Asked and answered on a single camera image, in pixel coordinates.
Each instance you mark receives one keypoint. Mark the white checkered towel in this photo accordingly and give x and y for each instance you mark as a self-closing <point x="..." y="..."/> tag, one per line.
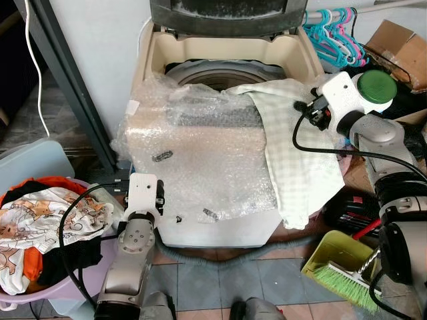
<point x="300" y="160"/>

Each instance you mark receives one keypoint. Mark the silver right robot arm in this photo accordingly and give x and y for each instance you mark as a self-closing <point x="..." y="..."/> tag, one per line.
<point x="377" y="133"/>

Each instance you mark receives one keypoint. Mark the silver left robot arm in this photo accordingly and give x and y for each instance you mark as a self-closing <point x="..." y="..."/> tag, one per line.
<point x="133" y="246"/>

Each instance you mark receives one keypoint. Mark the white top-load washing machine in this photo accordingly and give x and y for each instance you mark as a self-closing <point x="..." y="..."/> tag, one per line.
<point x="293" y="50"/>

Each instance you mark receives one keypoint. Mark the pink plastic clothes hanger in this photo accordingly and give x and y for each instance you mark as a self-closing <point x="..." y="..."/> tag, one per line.
<point x="355" y="48"/>

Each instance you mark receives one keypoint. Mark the teal plastic clothes hanger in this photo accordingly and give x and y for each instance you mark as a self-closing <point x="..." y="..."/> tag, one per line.
<point x="327" y="36"/>

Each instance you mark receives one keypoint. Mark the clear bubble wrap sheet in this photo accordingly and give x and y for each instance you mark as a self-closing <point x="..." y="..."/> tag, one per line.
<point x="193" y="153"/>

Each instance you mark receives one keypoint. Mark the white jar green lid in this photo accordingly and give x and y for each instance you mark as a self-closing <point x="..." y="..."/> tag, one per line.
<point x="375" y="88"/>

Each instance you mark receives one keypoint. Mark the black garment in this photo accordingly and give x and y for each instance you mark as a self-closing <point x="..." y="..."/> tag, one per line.
<point x="93" y="250"/>

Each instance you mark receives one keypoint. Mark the open brown cardboard box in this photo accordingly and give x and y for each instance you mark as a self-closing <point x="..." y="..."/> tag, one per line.
<point x="400" y="53"/>

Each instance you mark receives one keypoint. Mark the pink plastic stool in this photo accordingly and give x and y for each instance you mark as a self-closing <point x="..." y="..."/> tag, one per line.
<point x="319" y="216"/>

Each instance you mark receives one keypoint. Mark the black plastic tool case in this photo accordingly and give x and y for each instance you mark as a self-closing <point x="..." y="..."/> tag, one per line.
<point x="347" y="213"/>

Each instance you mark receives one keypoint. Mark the grey robot left leg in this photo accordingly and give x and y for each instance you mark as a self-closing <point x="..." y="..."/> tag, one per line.
<point x="157" y="308"/>

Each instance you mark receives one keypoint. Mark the grey robot leg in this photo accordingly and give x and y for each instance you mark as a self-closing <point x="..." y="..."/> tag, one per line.
<point x="157" y="308"/>
<point x="257" y="310"/>

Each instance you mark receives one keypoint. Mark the orange garment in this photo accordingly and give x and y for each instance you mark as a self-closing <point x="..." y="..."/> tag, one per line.
<point x="47" y="183"/>

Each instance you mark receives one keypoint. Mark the grey hanging rod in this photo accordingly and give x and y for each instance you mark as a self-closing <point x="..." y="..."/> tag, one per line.
<point x="380" y="6"/>

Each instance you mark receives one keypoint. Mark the light blue plastic stool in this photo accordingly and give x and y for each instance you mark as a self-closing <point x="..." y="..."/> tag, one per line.
<point x="33" y="166"/>

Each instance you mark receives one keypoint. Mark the grey robot right leg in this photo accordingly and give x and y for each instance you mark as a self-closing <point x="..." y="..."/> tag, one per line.
<point x="257" y="310"/>

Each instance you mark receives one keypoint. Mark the lilac plastic laundry basket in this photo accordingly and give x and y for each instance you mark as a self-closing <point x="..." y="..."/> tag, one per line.
<point x="33" y="300"/>

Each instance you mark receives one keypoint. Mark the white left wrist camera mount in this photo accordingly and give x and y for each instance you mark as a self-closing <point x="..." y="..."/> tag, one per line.
<point x="143" y="193"/>

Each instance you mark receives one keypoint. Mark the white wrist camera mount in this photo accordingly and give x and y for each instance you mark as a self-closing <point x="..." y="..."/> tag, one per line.
<point x="343" y="93"/>
<point x="143" y="193"/>

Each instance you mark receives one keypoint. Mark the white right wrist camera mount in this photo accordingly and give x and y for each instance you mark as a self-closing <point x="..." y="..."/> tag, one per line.
<point x="343" y="93"/>

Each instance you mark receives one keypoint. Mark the dark metal door frame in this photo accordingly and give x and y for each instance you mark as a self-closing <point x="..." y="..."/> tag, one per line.
<point x="67" y="73"/>

